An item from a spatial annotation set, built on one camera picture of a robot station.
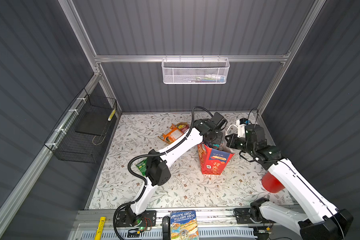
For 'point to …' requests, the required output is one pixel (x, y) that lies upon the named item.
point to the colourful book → (183, 225)
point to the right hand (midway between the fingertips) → (226, 138)
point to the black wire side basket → (79, 135)
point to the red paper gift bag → (212, 161)
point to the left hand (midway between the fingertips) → (217, 138)
